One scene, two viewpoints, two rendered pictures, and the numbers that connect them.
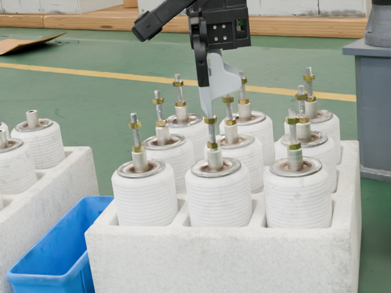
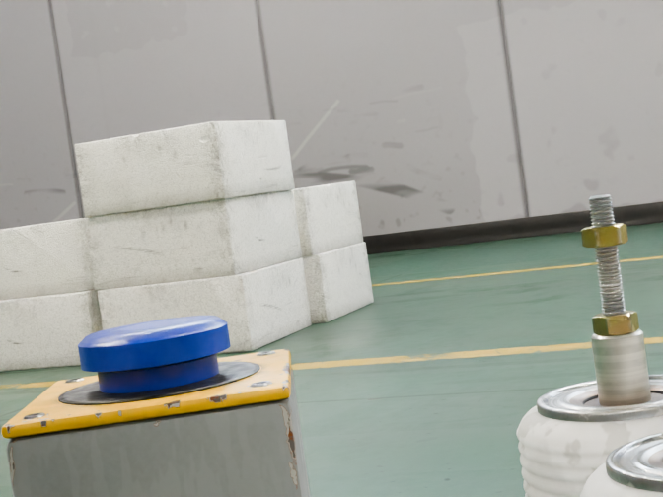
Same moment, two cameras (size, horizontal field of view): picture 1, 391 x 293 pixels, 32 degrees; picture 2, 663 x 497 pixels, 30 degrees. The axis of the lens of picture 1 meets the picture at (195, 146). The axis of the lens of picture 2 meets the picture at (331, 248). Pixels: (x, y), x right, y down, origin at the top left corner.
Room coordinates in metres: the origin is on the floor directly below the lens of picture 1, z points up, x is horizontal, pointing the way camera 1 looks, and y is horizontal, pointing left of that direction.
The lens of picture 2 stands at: (1.36, -0.42, 0.36)
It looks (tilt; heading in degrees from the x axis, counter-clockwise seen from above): 3 degrees down; 162
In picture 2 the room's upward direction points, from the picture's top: 8 degrees counter-clockwise
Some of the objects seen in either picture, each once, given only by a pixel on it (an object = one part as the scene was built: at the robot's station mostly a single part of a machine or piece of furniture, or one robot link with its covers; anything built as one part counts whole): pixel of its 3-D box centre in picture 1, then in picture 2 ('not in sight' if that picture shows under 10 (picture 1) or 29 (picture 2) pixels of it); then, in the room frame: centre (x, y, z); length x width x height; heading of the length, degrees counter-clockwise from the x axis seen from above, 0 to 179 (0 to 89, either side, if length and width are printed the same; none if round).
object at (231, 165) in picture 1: (216, 168); not in sight; (0.93, -0.03, 0.25); 0.08 x 0.08 x 0.01
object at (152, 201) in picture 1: (149, 222); not in sight; (0.97, 0.09, 0.16); 0.10 x 0.10 x 0.18
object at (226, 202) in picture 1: (221, 222); not in sight; (0.93, -0.03, 0.16); 0.10 x 0.10 x 0.18
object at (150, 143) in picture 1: (163, 142); not in sight; (1.08, 0.05, 0.25); 0.08 x 0.08 x 0.01
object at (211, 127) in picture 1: (212, 132); not in sight; (0.93, -0.03, 0.31); 0.01 x 0.01 x 0.08
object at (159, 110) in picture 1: (159, 112); not in sight; (1.08, 0.05, 0.31); 0.01 x 0.01 x 0.08
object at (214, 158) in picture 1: (214, 160); not in sight; (0.93, -0.03, 0.26); 0.02 x 0.02 x 0.03
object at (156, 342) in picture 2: not in sight; (157, 363); (1.03, -0.36, 0.32); 0.04 x 0.04 x 0.02
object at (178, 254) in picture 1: (241, 229); not in sight; (1.05, -0.06, 0.09); 0.39 x 0.39 x 0.18; 73
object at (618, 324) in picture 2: (294, 145); (615, 322); (0.90, -0.14, 0.29); 0.02 x 0.02 x 0.01; 69
